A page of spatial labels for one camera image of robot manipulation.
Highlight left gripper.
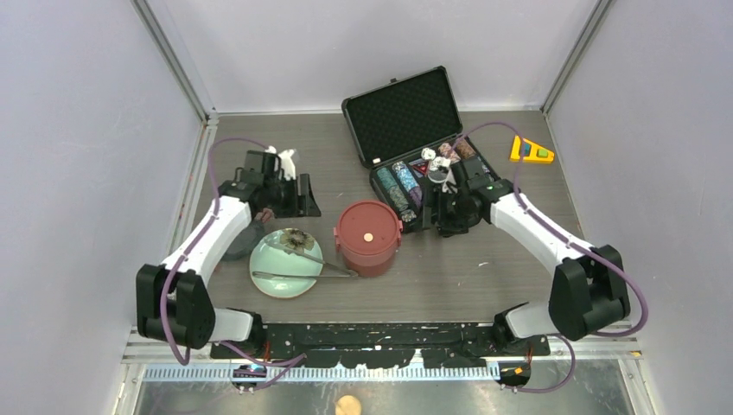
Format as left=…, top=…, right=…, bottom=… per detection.
left=265, top=174, right=322, bottom=220

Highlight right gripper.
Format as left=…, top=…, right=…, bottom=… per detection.
left=413, top=184, right=471, bottom=236

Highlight black spiky sea cucumber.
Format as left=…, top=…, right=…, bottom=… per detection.
left=279, top=228, right=316, bottom=253

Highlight red lunch box lid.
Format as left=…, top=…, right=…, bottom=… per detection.
left=335, top=200, right=401, bottom=254

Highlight red lunch box with food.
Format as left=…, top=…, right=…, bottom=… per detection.
left=333, top=200, right=403, bottom=259

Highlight metal tongs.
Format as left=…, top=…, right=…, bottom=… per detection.
left=250, top=240, right=359, bottom=279

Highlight red steel-lined lunch box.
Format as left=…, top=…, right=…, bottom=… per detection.
left=342, top=251, right=396, bottom=278

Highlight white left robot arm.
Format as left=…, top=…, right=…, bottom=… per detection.
left=136, top=148, right=321, bottom=358

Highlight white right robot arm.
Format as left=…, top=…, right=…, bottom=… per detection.
left=424, top=156, right=631, bottom=355

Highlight black poker chip case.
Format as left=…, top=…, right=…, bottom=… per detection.
left=341, top=67, right=499, bottom=238

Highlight yellow triangular toy block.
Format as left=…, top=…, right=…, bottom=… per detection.
left=509, top=135, right=555, bottom=164

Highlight round beige object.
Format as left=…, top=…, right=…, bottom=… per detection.
left=335, top=395, right=362, bottom=415

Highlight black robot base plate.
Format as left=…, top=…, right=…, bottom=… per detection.
left=211, top=322, right=550, bottom=369

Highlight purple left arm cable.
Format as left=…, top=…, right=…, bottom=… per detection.
left=159, top=137, right=308, bottom=392

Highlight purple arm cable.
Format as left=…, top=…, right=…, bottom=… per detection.
left=159, top=137, right=308, bottom=392
left=448, top=120, right=650, bottom=394

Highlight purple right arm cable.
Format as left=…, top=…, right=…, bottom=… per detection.
left=448, top=120, right=650, bottom=394

